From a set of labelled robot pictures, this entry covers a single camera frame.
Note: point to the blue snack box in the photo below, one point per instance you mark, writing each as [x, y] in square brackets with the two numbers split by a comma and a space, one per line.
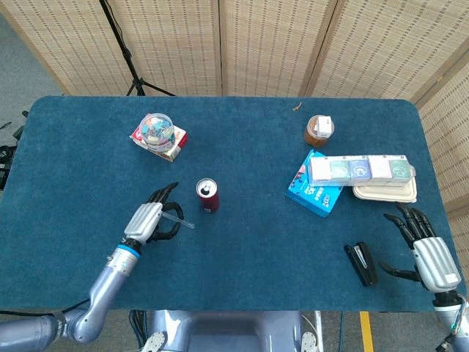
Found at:
[311, 198]

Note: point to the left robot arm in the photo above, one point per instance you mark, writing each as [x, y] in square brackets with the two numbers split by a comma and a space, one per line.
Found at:
[110, 275]

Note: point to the wrapped tissue multipack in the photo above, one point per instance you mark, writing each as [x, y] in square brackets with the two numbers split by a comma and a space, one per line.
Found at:
[361, 170]

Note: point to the small white box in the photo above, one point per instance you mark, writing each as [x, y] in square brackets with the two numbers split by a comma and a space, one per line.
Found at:
[324, 126]

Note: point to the small brown scrap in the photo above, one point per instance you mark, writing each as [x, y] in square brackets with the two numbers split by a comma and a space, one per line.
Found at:
[297, 107]

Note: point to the beige takeaway container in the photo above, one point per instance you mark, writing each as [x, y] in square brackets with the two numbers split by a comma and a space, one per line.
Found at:
[384, 193]

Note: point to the black floor equipment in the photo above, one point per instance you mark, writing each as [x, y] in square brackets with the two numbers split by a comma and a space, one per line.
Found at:
[7, 154]

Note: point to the blue table cloth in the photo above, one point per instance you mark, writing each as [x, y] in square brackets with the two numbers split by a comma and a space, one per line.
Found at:
[256, 256]

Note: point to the black stapler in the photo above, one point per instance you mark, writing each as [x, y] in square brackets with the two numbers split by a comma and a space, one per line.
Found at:
[362, 267]

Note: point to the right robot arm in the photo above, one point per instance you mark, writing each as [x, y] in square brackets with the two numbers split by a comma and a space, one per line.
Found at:
[456, 330]

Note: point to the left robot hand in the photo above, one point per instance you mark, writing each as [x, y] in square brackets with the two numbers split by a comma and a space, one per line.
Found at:
[143, 221]

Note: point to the yellow floor tape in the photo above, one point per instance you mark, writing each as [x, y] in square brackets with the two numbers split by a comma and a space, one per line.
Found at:
[366, 330]

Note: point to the red soda can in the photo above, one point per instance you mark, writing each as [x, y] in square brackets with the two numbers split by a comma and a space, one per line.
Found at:
[209, 201]

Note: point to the clear jar of colourful clips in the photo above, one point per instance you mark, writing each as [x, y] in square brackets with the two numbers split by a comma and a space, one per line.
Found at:
[157, 128]

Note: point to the amber jar of rubber bands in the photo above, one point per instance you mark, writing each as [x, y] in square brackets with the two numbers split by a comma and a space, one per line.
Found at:
[311, 138]

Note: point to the clear plastic straw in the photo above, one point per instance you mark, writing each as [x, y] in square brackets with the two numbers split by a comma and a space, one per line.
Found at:
[183, 221]

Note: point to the grey-blue robot torso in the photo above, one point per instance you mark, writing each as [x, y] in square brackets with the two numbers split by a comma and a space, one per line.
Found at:
[227, 330]

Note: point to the black tripod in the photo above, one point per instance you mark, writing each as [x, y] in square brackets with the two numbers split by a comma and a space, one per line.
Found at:
[126, 55]

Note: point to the red and white carton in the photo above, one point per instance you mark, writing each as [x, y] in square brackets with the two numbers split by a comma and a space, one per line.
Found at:
[176, 148]

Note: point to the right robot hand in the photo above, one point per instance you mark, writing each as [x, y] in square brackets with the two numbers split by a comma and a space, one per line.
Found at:
[436, 264]

